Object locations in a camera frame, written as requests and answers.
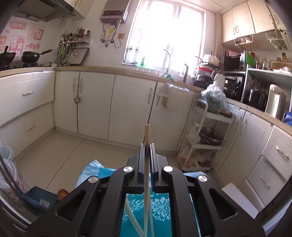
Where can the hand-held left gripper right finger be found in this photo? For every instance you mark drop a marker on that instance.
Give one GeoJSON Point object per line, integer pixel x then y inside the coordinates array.
{"type": "Point", "coordinates": [155, 168]}

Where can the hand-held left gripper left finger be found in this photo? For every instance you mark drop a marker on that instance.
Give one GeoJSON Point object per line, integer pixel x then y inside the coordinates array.
{"type": "Point", "coordinates": [141, 164]}

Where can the pale bamboo chopstick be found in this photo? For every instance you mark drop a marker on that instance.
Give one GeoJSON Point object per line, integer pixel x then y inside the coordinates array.
{"type": "Point", "coordinates": [147, 136]}

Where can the teal perforated plastic basket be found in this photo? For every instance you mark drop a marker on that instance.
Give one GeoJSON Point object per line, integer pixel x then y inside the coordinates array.
{"type": "Point", "coordinates": [159, 218]}

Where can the bunch of wooden chopsticks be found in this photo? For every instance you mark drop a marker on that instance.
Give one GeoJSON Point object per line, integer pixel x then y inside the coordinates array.
{"type": "Point", "coordinates": [133, 217]}

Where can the crumpled clear plastic bag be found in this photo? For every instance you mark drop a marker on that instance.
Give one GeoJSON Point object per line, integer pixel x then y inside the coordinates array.
{"type": "Point", "coordinates": [196, 157]}

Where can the blue white checked tablecloth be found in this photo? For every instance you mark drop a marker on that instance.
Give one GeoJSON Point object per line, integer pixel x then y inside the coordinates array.
{"type": "Point", "coordinates": [95, 171]}

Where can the black pan with lid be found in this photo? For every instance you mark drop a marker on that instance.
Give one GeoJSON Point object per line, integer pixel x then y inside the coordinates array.
{"type": "Point", "coordinates": [212, 139]}

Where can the cream kitchen base cabinets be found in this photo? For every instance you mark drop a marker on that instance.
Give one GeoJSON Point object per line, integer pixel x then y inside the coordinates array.
{"type": "Point", "coordinates": [95, 102]}

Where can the white tiered trolley rack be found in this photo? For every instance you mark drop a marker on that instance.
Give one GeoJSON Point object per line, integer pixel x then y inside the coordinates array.
{"type": "Point", "coordinates": [216, 117]}

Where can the yellow patterned slipper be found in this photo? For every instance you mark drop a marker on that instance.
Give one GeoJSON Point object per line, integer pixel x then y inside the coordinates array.
{"type": "Point", "coordinates": [62, 194]}

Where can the white plastic stool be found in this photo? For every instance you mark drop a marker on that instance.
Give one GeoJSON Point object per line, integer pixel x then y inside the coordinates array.
{"type": "Point", "coordinates": [239, 198]}

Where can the plastic bag of greens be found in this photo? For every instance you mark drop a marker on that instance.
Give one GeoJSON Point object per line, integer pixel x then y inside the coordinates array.
{"type": "Point", "coordinates": [213, 100]}

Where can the green dish cloth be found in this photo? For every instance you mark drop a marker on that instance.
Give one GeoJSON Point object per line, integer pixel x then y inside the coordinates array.
{"type": "Point", "coordinates": [169, 77]}

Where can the dark straight faucet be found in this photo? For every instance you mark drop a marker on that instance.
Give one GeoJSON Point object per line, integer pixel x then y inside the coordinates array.
{"type": "Point", "coordinates": [185, 73]}

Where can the green dish soap bottle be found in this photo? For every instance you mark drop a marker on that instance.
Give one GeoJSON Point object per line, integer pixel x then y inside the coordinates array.
{"type": "Point", "coordinates": [143, 62]}

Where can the blue dustpan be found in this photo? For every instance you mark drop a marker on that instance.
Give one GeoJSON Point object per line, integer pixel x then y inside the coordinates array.
{"type": "Point", "coordinates": [38, 196]}

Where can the curved chrome faucet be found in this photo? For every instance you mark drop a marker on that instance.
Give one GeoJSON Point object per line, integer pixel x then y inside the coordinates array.
{"type": "Point", "coordinates": [168, 59]}

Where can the white thermos jug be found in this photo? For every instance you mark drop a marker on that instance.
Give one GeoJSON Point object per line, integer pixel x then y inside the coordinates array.
{"type": "Point", "coordinates": [220, 81]}

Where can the black toaster oven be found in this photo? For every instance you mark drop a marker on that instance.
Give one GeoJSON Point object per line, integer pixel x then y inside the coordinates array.
{"type": "Point", "coordinates": [232, 88]}

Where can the hanging metal baking tray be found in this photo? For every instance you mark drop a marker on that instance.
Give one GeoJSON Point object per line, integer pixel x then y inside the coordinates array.
{"type": "Point", "coordinates": [78, 57]}

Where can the kitchen window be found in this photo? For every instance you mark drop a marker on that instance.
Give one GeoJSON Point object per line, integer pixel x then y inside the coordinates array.
{"type": "Point", "coordinates": [164, 34]}

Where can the black microwave oven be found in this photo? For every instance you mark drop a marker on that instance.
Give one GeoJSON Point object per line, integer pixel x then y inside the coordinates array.
{"type": "Point", "coordinates": [233, 62]}

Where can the white plastic bag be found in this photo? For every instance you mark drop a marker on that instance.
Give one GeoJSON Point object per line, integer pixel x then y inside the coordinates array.
{"type": "Point", "coordinates": [9, 164]}

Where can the white electric water boiler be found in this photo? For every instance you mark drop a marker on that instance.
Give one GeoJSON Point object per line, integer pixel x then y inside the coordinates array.
{"type": "Point", "coordinates": [275, 102]}

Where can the blue carton box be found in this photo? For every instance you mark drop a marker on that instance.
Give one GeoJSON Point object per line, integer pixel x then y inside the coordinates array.
{"type": "Point", "coordinates": [288, 118]}

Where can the green cutting board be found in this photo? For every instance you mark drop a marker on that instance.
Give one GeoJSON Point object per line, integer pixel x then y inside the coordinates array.
{"type": "Point", "coordinates": [251, 59]}

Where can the white countertop shelf rack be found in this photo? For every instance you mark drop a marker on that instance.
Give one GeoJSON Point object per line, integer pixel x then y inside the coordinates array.
{"type": "Point", "coordinates": [267, 71]}

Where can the silver gas water heater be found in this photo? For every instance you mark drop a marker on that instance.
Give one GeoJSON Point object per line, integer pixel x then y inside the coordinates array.
{"type": "Point", "coordinates": [114, 12]}

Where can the range hood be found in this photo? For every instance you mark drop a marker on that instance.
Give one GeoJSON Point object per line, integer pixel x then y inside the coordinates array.
{"type": "Point", "coordinates": [41, 11]}

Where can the white hanging bin frame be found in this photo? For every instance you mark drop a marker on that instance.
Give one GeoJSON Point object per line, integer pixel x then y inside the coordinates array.
{"type": "Point", "coordinates": [164, 95]}

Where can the wall power socket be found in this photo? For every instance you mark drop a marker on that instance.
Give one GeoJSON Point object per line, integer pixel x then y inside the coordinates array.
{"type": "Point", "coordinates": [121, 36]}

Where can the wall-mounted utensil rack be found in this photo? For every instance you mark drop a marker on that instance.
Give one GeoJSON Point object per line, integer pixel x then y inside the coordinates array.
{"type": "Point", "coordinates": [75, 42]}

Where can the cream wall cabinet beside hood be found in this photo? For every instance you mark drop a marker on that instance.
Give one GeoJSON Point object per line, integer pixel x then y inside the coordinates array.
{"type": "Point", "coordinates": [82, 8]}

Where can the red wall decals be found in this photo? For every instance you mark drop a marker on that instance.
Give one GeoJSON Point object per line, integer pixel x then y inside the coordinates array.
{"type": "Point", "coordinates": [20, 43]}

